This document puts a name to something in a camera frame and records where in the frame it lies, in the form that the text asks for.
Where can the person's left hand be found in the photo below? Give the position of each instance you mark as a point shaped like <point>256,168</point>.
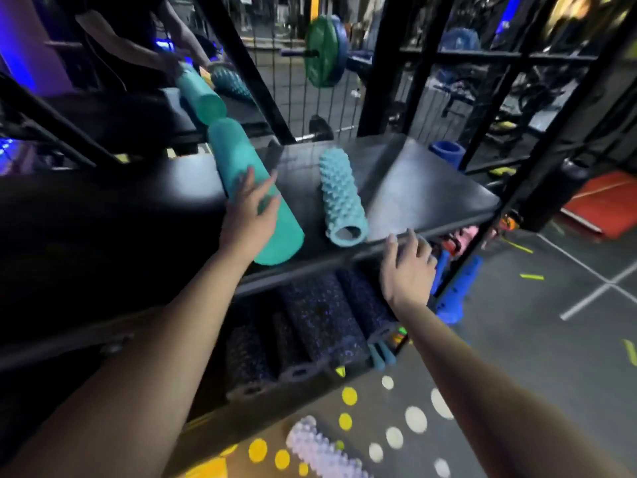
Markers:
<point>246,228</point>

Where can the person's right hand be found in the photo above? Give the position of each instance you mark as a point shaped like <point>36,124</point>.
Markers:
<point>408,281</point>

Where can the person's right thumb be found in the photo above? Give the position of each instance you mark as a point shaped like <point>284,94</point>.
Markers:
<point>389,256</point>

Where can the person's left thumb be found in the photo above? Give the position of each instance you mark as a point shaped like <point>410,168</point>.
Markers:
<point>272,209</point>

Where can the smooth teal foam roller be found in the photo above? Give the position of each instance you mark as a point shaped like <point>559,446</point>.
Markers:
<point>234,154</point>
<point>201,97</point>

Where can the person's right forearm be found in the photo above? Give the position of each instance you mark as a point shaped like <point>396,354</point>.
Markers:
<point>477,393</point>

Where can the person's left forearm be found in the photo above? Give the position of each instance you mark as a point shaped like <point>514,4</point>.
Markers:
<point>149,373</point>

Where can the black speckled foam roller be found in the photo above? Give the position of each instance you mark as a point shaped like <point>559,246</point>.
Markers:
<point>246,363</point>
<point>366,301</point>
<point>323,323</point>
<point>291,350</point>

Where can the light blue spiky foam roller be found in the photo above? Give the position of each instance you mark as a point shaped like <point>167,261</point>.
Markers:
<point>341,199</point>

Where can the black metal shelf rack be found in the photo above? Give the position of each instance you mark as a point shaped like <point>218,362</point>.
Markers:
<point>423,194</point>

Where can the blue plastic dumbbell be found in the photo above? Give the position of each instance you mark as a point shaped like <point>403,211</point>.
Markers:
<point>460,288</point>

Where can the pink kettlebell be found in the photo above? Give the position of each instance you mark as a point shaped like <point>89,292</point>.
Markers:
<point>465,237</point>

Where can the teal stick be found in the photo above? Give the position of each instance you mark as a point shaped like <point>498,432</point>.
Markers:
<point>380,355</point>

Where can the blue cylinder roller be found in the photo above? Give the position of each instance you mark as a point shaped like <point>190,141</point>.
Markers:
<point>448,153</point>

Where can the teal spiky foam roller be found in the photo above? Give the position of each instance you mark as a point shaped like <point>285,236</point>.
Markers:
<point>231,84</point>

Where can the green weight plate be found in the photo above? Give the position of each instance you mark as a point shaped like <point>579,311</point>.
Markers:
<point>321,52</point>

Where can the blue weight plate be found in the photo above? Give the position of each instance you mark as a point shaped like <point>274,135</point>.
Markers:
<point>342,47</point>

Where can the white spiky foam roller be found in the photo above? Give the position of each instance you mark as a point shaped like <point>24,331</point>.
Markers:
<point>318,450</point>

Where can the red floor mat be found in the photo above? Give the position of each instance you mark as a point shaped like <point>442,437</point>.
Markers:
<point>604,204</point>

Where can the blue exercise ball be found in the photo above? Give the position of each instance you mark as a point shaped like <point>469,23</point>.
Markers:
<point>459,39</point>

